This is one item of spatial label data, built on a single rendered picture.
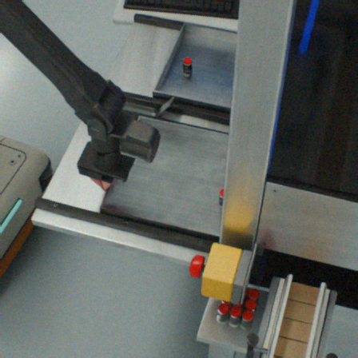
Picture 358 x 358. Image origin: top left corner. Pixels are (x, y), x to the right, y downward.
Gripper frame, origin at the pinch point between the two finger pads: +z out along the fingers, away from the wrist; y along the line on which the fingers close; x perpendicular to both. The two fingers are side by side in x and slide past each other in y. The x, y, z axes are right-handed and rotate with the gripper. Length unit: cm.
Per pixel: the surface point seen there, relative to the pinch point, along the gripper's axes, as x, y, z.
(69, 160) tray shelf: 6.7, -11.2, 4.1
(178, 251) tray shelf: -8.8, 18.3, 1.7
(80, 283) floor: 21, -18, 93
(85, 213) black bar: -6.9, -2.1, 1.4
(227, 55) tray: 49, 14, 1
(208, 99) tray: 32.8, 13.3, 1.6
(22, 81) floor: 105, -78, 98
